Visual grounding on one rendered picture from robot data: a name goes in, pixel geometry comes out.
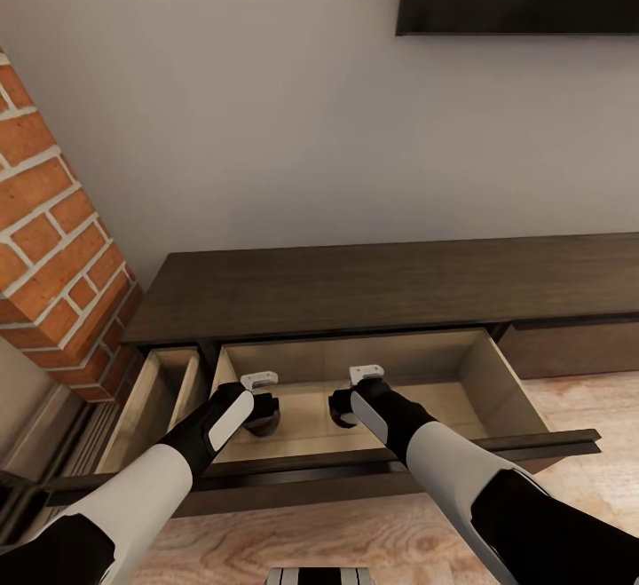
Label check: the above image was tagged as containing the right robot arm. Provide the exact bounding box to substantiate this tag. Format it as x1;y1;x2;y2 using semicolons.
328;365;639;585

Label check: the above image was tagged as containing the pillar candle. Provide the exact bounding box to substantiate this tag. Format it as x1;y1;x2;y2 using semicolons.
241;388;280;437
330;408;361;428

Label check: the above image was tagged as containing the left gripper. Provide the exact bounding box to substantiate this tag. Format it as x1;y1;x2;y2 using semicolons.
247;392;280;423

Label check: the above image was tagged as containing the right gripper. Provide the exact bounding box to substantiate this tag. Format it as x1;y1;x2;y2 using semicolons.
328;386;355;414

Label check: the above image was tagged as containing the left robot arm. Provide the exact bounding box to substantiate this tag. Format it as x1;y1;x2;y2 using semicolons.
0;371;280;585

